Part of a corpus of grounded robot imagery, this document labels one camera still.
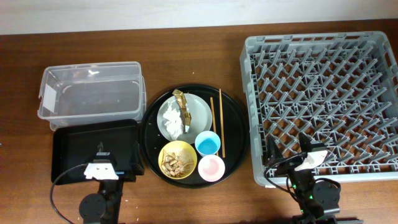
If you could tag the clear plastic storage bin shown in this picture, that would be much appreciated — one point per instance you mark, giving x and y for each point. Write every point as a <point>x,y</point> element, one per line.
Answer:
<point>88,93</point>

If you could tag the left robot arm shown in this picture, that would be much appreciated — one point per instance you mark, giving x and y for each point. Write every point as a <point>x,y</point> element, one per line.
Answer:
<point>104,206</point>

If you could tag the right wooden chopstick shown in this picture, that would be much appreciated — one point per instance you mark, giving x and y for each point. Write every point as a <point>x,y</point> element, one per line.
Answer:
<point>222,124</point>

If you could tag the light blue plastic cup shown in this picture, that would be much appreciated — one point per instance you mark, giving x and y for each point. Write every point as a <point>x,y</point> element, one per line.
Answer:
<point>207,143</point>

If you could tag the crumpled white napkin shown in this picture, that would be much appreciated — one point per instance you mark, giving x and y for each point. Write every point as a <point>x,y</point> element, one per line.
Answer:
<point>173,122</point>

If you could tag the peanut shells food scraps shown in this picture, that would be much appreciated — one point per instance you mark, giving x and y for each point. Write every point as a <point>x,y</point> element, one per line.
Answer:
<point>177,165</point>

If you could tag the grey round plate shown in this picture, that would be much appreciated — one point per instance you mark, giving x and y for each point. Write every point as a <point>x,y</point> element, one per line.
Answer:
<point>200,112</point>

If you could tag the yellow bowl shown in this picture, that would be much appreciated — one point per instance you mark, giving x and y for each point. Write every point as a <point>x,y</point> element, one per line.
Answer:
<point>178,146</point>

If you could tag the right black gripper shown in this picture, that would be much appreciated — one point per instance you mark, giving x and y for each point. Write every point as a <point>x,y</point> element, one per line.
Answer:
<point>278,154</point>

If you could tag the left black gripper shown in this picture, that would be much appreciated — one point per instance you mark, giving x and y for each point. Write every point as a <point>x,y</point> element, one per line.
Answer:
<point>129,176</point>

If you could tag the round black serving tray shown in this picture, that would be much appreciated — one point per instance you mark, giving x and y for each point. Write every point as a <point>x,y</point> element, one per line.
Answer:
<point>236,134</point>

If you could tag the gold foil wrapper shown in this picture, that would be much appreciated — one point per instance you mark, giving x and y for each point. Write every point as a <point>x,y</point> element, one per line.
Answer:
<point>182,102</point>

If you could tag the pink plastic cup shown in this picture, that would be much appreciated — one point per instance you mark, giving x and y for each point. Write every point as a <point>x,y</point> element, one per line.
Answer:
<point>211,168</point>

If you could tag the black rectangular tray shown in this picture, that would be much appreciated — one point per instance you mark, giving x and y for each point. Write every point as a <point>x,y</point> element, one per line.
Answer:
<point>75,145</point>

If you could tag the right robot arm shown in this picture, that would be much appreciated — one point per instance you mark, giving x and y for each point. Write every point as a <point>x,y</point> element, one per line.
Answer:
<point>317,198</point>

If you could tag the grey dishwasher rack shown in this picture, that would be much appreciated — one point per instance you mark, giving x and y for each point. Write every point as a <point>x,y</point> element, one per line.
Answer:
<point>336,88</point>

